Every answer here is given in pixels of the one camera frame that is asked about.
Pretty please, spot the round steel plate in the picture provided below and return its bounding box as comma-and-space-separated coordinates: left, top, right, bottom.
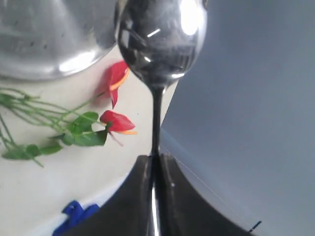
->
0, 0, 116, 80

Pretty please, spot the silver metal spoon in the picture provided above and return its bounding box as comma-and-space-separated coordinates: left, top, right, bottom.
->
115, 0, 208, 236

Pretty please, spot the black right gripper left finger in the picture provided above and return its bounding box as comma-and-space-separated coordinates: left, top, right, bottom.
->
61, 154, 158, 236

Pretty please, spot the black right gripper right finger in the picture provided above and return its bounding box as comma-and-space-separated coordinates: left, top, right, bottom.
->
160, 154, 251, 236

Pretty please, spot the artificial red anthurium plant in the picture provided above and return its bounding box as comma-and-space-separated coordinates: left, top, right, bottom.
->
0, 60, 137, 165

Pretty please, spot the blue object at gripper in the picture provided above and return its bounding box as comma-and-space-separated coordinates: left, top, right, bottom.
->
52, 200, 100, 236

